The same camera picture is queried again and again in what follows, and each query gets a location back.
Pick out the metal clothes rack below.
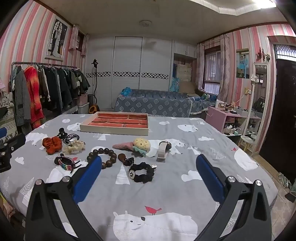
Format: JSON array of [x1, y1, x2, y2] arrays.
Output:
[[10, 61, 78, 70]]

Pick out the pink cabinet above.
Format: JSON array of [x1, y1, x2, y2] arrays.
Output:
[[205, 107, 260, 135]]

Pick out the white overhead cabinet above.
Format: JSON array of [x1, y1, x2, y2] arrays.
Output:
[[173, 40, 197, 58]]

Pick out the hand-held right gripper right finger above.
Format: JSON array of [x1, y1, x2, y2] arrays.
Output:
[[195, 153, 272, 241]]

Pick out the brown bead hair tie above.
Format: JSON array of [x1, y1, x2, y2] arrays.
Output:
[[118, 153, 135, 166]]

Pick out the orange scrunchie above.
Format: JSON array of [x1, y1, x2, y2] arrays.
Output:
[[42, 136, 63, 154]]

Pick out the wooden bead bracelet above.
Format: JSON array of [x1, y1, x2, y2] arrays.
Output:
[[87, 148, 117, 169]]

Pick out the framed wall poster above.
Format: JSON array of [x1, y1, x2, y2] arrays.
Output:
[[45, 17, 68, 61]]

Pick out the blue bag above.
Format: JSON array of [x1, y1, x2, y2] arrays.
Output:
[[170, 77, 181, 92]]

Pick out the garment steamer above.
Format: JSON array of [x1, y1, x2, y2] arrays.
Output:
[[89, 59, 100, 113]]

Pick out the dark wooden door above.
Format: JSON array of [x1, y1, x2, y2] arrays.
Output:
[[259, 45, 296, 176]]

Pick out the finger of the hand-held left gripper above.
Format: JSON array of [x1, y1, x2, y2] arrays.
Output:
[[0, 127, 26, 154], [0, 152, 12, 173]]

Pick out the pink floral curtain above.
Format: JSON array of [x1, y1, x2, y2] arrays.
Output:
[[196, 43, 205, 90], [218, 34, 229, 101]]

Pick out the floral patterned cloth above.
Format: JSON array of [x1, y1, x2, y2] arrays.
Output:
[[0, 109, 18, 139]]

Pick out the white storage box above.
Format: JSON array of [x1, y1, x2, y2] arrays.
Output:
[[76, 95, 89, 114]]

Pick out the pink hair clip pineapple plush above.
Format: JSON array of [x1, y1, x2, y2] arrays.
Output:
[[112, 137, 152, 158]]

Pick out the couple photo poster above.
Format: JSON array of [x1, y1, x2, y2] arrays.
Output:
[[236, 48, 250, 79]]

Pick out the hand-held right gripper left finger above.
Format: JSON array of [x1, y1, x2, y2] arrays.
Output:
[[25, 155, 103, 241]]

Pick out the white standing mirror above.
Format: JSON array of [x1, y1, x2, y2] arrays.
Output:
[[245, 62, 270, 158]]

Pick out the barred window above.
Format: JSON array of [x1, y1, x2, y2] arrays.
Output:
[[203, 50, 221, 95]]

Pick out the red artificial flowers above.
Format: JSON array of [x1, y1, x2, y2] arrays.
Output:
[[257, 47, 271, 62]]

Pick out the white sliding door wardrobe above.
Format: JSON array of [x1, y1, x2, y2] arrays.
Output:
[[84, 36, 175, 110]]

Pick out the grey polar bear bedsheet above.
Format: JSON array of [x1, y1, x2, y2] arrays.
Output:
[[0, 113, 278, 241]]

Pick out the brick-patterned jewelry tray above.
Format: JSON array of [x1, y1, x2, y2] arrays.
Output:
[[80, 112, 149, 136]]

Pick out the bed with blue patterned cover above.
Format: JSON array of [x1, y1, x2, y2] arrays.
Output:
[[113, 88, 220, 117]]

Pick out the lace-edged cover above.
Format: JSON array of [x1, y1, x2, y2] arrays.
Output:
[[61, 105, 78, 114]]

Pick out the black hair claw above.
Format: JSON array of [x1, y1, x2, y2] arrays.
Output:
[[57, 127, 80, 143]]

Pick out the cream scrunchie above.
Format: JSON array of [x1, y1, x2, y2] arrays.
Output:
[[62, 140, 86, 155]]

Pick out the white stool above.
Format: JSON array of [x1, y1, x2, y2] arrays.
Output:
[[238, 136, 253, 151]]

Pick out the row of hanging clothes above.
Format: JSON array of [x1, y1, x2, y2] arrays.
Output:
[[11, 65, 90, 129]]

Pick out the multicoloured hair claw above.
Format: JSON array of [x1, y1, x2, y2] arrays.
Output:
[[54, 153, 81, 174]]

